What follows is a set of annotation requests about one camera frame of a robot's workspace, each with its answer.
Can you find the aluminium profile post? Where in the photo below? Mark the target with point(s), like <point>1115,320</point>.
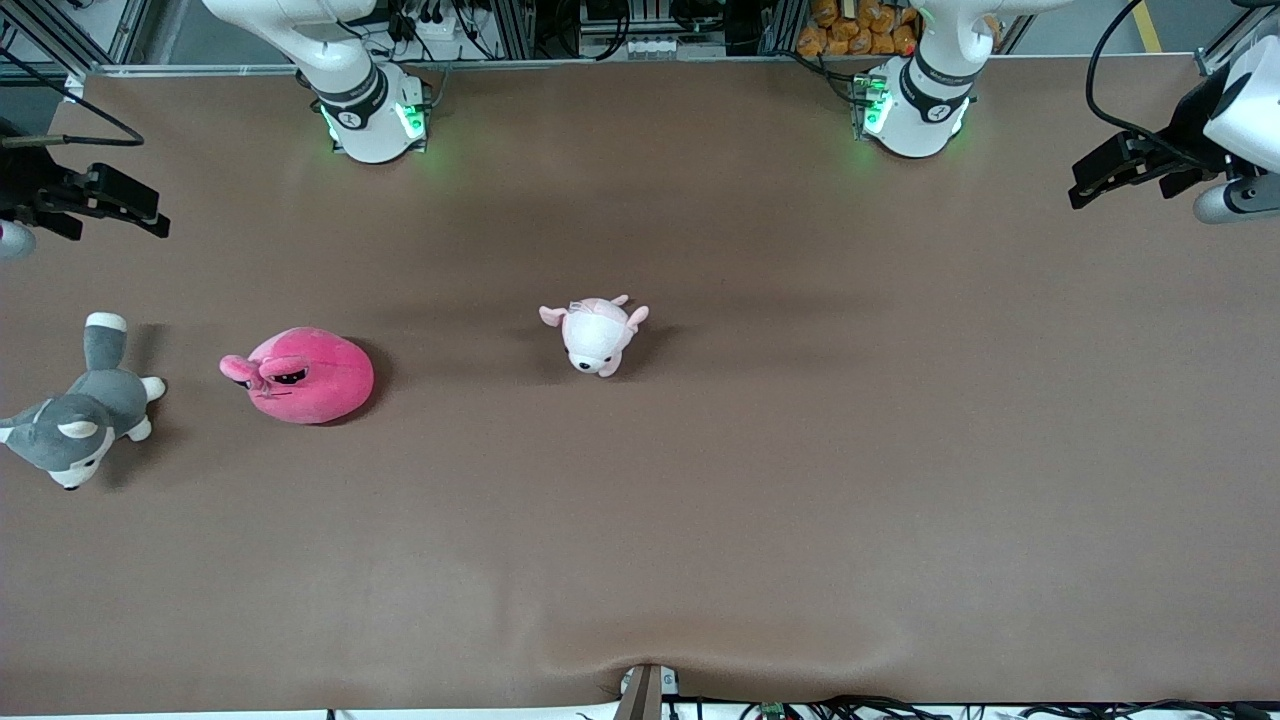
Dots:
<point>640,696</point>

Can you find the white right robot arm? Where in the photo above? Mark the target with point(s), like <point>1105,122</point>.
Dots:
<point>365,120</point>

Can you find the aluminium frame post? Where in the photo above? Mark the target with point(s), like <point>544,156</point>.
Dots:
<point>512,25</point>

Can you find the aluminium table edge rail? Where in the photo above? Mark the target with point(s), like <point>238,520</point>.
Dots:
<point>600,61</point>

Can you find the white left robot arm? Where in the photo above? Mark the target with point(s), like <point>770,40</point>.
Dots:
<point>925,108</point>

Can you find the white power strip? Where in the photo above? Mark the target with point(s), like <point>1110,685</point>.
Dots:
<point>425,25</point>

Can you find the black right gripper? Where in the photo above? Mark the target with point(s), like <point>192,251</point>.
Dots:
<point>30,184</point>

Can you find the aluminium corner frame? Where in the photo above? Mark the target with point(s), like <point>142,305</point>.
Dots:
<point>100,30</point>

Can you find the white connector strip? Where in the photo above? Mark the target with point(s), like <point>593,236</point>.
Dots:
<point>655,46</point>

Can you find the pile of orange items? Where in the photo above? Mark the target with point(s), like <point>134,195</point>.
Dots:
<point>860,25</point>

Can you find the bright pink round plush toy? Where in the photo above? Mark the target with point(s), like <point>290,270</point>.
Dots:
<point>310,378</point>

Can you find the small green circuit board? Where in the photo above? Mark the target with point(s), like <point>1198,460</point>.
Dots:
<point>771,711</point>

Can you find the pale pink white plush toy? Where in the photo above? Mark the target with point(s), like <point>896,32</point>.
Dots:
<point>595,340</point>

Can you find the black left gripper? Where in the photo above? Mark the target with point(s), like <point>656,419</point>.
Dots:
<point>1186,132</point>

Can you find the grey white husky plush toy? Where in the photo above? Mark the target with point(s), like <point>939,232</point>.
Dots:
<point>90,410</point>

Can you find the black equipment rack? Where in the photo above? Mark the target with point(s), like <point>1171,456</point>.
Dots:
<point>600,15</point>

